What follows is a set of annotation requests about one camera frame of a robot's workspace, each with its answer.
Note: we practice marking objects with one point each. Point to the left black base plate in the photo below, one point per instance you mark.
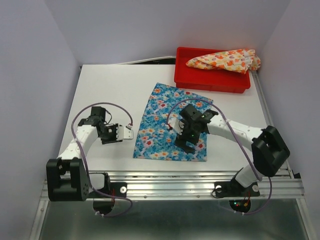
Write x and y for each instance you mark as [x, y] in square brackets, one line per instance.
[118, 189]

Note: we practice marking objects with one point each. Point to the red plastic tray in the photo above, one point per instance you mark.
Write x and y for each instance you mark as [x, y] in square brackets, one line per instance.
[206, 80]

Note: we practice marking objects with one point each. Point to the blue floral skirt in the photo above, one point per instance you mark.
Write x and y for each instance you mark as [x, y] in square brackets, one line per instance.
[154, 141]

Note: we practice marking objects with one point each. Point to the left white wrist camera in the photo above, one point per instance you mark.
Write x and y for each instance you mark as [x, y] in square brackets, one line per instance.
[124, 133]

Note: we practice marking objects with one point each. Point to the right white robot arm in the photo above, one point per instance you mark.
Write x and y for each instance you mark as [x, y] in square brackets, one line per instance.
[269, 150]

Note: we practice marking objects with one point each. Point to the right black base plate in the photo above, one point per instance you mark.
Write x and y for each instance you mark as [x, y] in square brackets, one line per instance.
[229, 189]

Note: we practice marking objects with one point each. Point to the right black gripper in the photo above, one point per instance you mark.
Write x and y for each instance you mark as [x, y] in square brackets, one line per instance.
[181, 140]

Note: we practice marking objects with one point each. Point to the aluminium rail frame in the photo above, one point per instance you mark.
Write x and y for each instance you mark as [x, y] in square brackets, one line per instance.
[171, 200]

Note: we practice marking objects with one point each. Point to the orange floral skirt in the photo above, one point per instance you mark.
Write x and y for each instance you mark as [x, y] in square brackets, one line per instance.
[236, 60]

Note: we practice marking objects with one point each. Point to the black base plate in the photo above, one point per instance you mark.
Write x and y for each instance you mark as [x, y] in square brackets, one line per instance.
[118, 189]
[229, 189]

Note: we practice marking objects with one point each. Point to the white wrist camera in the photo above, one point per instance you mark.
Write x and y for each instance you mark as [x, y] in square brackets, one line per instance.
[124, 133]
[177, 125]

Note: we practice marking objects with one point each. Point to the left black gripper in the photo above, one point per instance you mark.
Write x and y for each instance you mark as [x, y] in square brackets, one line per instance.
[113, 140]

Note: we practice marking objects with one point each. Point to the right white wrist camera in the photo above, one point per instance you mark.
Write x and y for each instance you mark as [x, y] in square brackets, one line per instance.
[177, 125]

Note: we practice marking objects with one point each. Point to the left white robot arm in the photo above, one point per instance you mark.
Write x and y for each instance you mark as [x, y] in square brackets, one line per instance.
[67, 177]

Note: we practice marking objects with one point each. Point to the white cable strip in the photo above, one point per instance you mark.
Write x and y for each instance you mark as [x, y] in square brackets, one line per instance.
[164, 60]

